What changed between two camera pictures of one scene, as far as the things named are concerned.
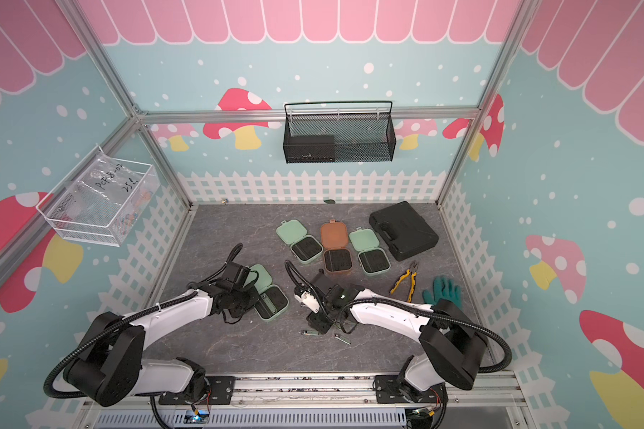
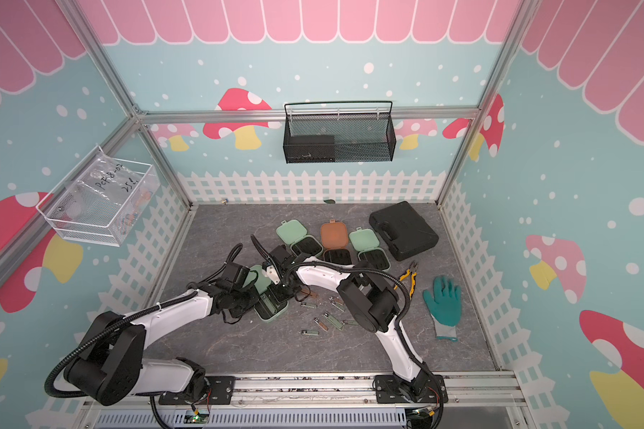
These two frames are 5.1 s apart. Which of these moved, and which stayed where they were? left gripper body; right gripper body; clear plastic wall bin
Moved: right gripper body
Stayed: clear plastic wall bin; left gripper body
